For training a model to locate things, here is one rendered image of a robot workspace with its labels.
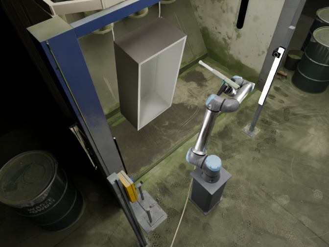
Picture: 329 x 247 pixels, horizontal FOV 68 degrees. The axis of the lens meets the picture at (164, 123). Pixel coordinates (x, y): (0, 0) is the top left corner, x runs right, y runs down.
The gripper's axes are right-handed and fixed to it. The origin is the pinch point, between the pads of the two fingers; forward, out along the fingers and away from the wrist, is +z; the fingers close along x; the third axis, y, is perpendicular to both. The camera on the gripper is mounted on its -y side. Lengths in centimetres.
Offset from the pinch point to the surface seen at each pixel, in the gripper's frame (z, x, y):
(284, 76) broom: -234, 2, -82
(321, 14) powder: -220, 16, -188
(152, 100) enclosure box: -65, 91, 69
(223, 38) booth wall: -171, 110, -69
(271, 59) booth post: -158, 20, -77
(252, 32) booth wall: -140, 63, -92
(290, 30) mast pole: -27, -10, -76
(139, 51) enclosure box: 49, 65, 23
